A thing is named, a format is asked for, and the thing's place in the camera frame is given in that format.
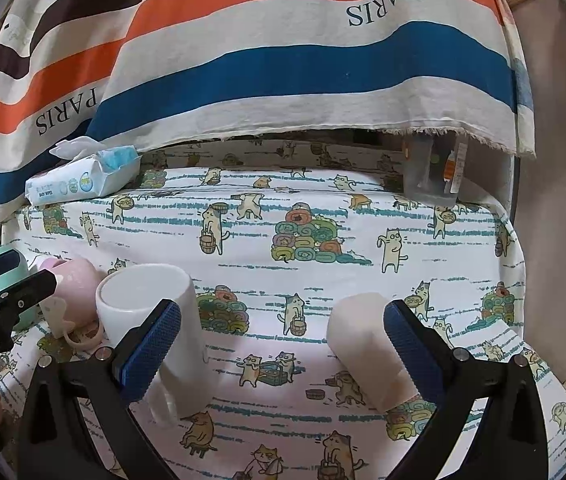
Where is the mint green cup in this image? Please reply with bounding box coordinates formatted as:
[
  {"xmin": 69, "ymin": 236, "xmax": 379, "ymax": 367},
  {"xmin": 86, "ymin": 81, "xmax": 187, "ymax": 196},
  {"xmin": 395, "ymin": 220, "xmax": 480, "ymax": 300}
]
[{"xmin": 0, "ymin": 246, "xmax": 38, "ymax": 332}]

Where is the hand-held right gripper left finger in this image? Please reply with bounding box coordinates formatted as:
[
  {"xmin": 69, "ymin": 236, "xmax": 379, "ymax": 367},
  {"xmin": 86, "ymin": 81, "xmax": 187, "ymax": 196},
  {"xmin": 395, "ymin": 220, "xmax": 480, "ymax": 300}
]
[{"xmin": 17, "ymin": 299, "xmax": 184, "ymax": 480}]

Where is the clear plastic container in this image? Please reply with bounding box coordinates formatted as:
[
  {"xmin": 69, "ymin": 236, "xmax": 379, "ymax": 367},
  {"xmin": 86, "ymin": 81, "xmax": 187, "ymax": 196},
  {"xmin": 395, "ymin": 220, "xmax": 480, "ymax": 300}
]
[{"xmin": 402, "ymin": 132, "xmax": 470, "ymax": 206}]

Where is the wet wipes packet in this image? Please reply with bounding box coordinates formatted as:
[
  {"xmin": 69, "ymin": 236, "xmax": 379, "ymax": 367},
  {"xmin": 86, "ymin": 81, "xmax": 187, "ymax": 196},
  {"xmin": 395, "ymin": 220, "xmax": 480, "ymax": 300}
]
[{"xmin": 25, "ymin": 136, "xmax": 142, "ymax": 207}]

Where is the white cup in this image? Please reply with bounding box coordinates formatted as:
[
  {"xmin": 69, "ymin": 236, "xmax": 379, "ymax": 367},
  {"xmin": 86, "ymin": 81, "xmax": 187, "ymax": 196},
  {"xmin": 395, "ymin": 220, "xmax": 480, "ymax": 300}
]
[
  {"xmin": 95, "ymin": 264, "xmax": 212, "ymax": 420},
  {"xmin": 326, "ymin": 292, "xmax": 421, "ymax": 411}
]

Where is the cat print tablecloth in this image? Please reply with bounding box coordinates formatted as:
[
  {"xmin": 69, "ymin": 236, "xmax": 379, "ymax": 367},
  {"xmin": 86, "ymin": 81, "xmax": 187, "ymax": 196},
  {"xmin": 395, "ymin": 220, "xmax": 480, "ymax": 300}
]
[{"xmin": 0, "ymin": 132, "xmax": 566, "ymax": 480}]

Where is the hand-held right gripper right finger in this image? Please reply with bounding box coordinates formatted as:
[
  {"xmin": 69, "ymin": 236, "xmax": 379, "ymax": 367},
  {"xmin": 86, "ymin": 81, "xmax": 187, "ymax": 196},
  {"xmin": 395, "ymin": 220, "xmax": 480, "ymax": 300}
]
[{"xmin": 383, "ymin": 300, "xmax": 550, "ymax": 480}]

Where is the striped cloth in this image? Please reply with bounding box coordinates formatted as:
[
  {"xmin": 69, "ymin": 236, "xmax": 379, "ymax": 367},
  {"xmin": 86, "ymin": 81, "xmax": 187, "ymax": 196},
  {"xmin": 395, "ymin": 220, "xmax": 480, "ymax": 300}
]
[{"xmin": 0, "ymin": 0, "xmax": 536, "ymax": 223}]

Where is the beige board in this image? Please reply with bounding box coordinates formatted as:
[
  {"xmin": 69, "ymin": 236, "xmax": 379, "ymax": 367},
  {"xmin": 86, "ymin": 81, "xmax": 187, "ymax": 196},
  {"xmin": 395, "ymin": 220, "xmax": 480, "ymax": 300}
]
[{"xmin": 505, "ymin": 0, "xmax": 566, "ymax": 386}]

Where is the small pale pink cup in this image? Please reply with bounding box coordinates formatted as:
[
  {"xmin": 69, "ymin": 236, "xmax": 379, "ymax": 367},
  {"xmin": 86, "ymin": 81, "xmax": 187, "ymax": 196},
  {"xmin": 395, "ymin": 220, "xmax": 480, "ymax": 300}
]
[{"xmin": 38, "ymin": 296, "xmax": 106, "ymax": 353}]

